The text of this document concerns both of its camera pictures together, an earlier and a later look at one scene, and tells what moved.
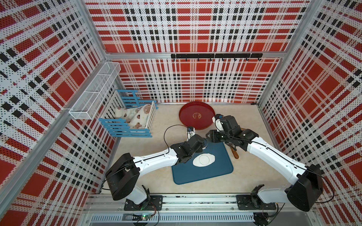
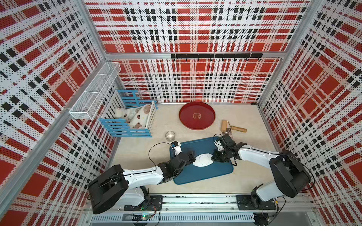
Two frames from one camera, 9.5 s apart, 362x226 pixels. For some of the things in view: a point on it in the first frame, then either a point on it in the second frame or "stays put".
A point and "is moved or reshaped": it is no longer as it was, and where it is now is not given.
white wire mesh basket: x=87 y=104 stays put
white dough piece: x=203 y=159 stays put
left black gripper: x=199 y=149 → x=192 y=157
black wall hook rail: x=247 y=55 stays put
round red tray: x=198 y=115 stays put
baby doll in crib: x=135 y=117 stays put
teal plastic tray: x=214 y=161 is moved or reshaped
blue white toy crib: x=126 y=115 stays put
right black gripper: x=213 y=135 → x=216 y=157
